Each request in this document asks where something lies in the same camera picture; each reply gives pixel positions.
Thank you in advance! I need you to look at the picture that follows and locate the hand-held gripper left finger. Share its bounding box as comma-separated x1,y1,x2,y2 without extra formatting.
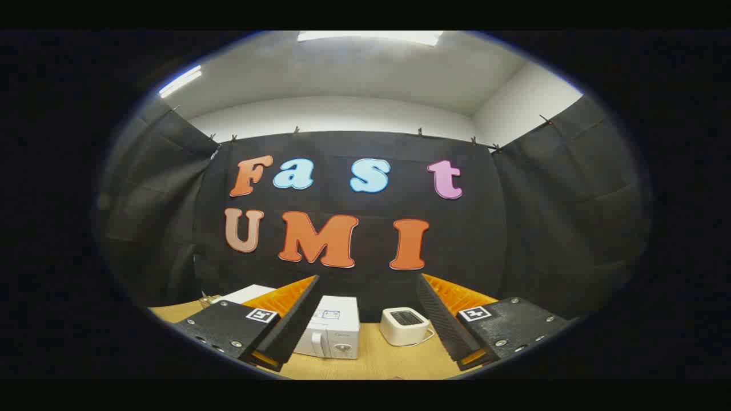
171,275,320,373

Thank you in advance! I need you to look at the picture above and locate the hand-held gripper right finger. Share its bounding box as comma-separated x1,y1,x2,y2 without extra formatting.
416,273,572,372

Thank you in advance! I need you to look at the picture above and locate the white microwave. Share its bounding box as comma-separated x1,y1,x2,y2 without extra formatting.
212,284,361,360

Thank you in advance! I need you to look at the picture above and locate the cream toaster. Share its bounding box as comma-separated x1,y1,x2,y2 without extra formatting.
380,307,431,346

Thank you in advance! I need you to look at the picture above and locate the narrow ceiling light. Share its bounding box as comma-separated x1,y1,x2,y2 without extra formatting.
159,65,203,99

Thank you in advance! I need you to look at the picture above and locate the large ceiling light panel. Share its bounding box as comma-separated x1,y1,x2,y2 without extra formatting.
297,31,444,46

